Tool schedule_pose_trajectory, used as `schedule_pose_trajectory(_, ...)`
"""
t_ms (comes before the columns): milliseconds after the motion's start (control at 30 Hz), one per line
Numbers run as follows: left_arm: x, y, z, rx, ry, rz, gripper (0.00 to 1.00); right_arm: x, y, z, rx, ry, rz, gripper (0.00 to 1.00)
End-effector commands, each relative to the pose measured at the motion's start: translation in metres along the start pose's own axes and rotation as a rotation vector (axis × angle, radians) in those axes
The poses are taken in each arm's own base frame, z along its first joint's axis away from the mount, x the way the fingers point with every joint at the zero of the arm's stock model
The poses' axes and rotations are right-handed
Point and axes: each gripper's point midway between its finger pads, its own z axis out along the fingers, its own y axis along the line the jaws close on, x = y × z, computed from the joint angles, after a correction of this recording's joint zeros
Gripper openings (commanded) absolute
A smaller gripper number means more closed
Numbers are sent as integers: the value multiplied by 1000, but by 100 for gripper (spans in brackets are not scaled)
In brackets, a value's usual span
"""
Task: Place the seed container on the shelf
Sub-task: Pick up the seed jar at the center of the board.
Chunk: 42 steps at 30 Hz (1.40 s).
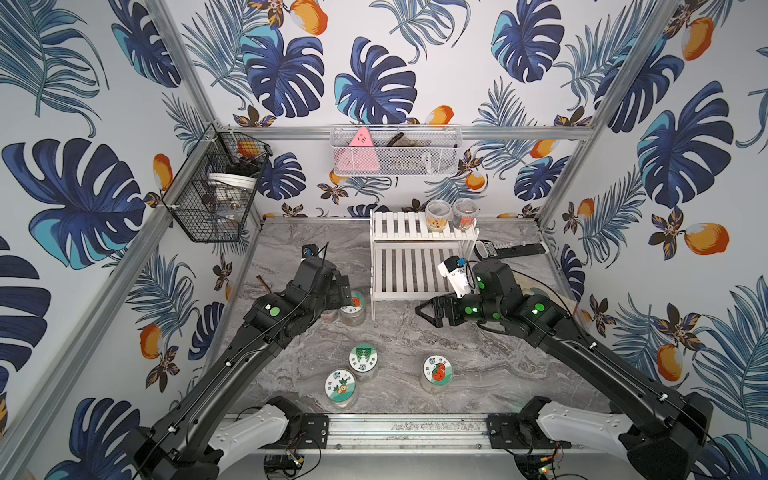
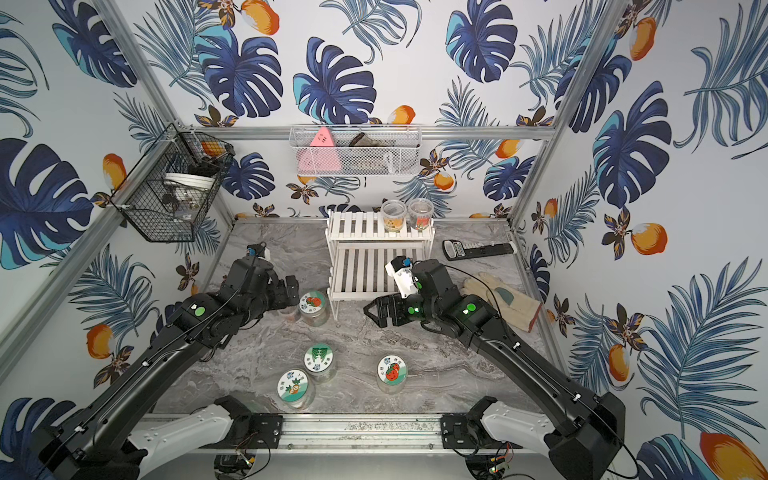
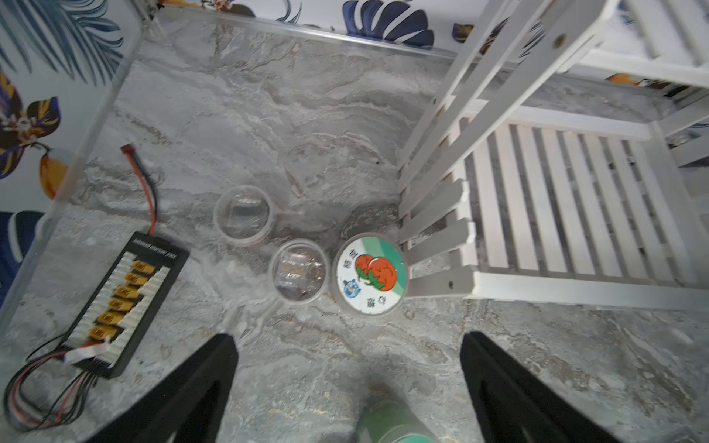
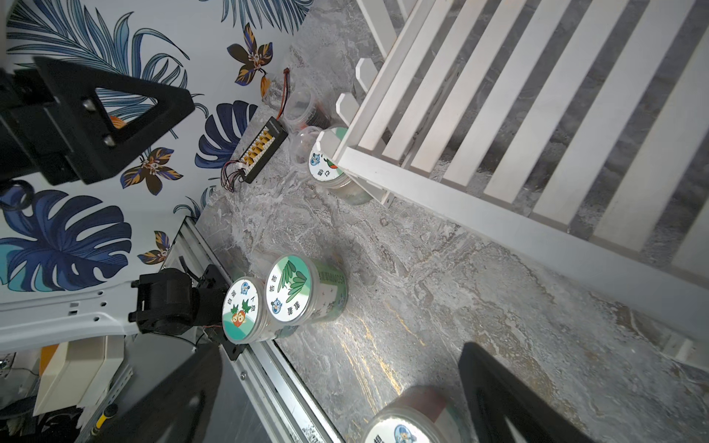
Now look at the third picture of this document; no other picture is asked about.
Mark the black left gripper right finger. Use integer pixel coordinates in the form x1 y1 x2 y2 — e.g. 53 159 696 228
460 332 617 442

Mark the black charging board with wires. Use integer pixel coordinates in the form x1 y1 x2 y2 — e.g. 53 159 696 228
2 144 189 432

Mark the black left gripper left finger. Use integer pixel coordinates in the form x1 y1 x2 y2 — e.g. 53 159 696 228
89 333 239 442

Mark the green tree lid jar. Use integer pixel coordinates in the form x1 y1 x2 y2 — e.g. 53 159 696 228
353 400 437 443

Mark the clear lidless jar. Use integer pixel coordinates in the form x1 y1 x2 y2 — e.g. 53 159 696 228
213 186 276 247
269 239 330 306

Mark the tomato lid seed jar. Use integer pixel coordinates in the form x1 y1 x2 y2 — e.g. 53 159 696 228
330 233 411 317

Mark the white slatted wooden shelf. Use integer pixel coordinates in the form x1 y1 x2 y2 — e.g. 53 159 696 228
398 1 708 311

